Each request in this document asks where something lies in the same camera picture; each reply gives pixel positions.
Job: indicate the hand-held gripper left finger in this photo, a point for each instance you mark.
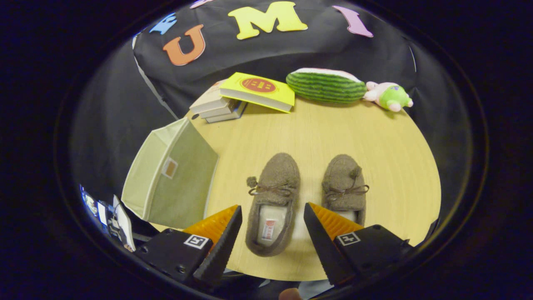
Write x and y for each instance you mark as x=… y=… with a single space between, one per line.
x=222 y=250

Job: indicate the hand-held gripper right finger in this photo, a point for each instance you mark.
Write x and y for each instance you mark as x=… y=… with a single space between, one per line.
x=322 y=246

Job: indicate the brown fuzzy shoe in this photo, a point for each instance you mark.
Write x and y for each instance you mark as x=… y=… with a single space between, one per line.
x=343 y=175
x=277 y=179

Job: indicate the pale green fabric storage box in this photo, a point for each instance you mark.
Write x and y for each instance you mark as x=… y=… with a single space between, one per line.
x=183 y=183

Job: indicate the white paper sheet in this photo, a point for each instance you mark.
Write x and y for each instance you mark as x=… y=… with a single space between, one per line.
x=125 y=225

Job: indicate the blue-edged book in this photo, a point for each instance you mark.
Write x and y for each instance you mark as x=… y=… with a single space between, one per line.
x=229 y=118

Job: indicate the white thin book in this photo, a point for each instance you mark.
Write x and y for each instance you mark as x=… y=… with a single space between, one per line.
x=218 y=112

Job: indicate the blue printed packet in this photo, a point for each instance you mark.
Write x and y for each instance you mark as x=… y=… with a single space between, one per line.
x=89 y=204

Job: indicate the beige book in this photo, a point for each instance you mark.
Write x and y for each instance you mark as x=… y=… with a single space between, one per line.
x=208 y=102

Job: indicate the yellow book with red label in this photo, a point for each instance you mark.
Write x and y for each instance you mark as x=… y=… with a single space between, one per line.
x=279 y=96

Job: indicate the watermelon slice plush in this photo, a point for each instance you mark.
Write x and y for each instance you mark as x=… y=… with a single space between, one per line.
x=325 y=87

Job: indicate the pink and green plush toy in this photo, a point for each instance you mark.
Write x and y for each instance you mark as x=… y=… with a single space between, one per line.
x=393 y=98

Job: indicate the black backdrop cloth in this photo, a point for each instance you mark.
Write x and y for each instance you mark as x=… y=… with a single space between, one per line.
x=333 y=50

